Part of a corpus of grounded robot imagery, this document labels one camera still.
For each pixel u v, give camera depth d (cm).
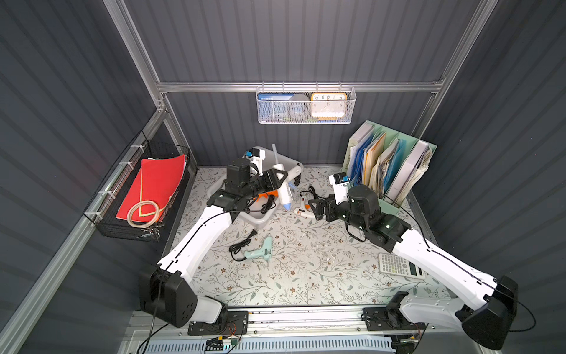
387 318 68
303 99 87
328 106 89
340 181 62
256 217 86
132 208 69
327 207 63
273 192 65
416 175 86
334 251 91
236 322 73
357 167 102
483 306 41
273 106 84
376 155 92
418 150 91
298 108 91
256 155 68
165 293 40
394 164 93
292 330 73
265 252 87
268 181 66
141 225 67
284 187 73
